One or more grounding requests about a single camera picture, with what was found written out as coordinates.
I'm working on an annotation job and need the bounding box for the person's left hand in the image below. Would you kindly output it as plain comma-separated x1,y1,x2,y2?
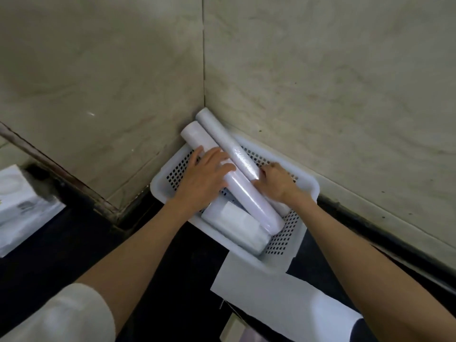
171,145,238,211

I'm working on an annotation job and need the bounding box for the person's right hand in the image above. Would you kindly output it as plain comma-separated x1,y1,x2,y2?
251,161,314,211

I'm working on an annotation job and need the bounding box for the smooth white plastic wrap roll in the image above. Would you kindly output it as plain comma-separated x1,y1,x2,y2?
179,121,286,236

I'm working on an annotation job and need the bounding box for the clear cling film roll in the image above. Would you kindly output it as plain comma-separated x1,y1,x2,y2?
195,107,266,182

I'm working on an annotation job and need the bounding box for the small white bag roll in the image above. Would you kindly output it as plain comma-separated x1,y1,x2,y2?
200,201,272,256

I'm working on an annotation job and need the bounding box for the white plastic basket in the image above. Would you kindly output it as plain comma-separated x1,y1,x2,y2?
149,133,321,275

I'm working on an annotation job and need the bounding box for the white paper sheet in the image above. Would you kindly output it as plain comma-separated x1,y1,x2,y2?
210,251,364,342

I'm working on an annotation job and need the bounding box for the purple cardboard box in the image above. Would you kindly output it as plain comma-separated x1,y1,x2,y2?
219,312,247,342

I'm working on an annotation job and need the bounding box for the white tissue box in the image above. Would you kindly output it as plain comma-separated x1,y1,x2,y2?
0,164,67,259

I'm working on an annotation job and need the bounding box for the person's right forearm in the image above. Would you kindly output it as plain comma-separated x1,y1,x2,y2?
294,197,456,342

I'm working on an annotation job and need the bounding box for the black countertop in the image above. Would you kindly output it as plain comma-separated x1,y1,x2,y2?
0,163,456,342

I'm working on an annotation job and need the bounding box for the white shirt sleeve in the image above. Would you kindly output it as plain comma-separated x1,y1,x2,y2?
0,283,116,342

